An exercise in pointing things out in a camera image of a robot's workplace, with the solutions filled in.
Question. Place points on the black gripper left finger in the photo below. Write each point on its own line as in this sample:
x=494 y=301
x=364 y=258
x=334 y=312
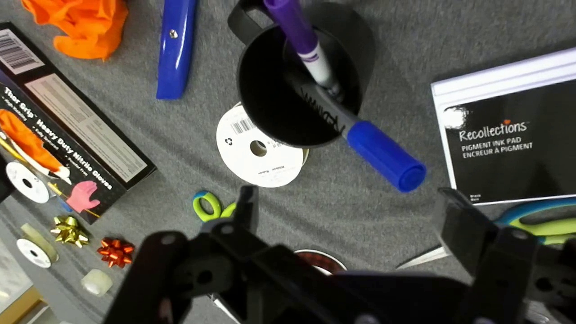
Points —
x=199 y=270

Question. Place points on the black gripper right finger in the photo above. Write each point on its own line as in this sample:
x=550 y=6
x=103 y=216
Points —
x=510 y=270

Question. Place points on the black marker with blue cap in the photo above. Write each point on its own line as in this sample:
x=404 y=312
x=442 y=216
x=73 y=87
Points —
x=384 y=157

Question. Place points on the purple marker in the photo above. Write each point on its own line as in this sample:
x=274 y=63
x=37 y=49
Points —
x=294 y=24

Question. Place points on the red gift bow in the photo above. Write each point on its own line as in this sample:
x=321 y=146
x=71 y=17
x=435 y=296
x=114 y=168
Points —
x=116 y=252

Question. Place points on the clear tape roll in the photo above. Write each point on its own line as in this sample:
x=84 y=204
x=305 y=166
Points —
x=98 y=281

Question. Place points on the black ink pad box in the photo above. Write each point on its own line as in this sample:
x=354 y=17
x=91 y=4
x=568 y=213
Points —
x=516 y=159

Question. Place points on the red brown ribbon spool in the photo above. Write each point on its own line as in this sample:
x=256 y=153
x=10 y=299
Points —
x=321 y=258

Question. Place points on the gold gift bow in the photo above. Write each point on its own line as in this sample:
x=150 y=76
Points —
x=69 y=231

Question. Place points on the small white ribbon spool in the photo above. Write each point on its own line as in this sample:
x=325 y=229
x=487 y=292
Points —
x=33 y=254

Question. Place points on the clear plastic packet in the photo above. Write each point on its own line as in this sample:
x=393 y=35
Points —
x=12 y=288

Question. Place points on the black gloves package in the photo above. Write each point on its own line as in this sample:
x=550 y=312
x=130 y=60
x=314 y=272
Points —
x=73 y=119

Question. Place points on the blue utility knife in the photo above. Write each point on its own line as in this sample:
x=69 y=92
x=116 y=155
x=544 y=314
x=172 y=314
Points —
x=174 y=60

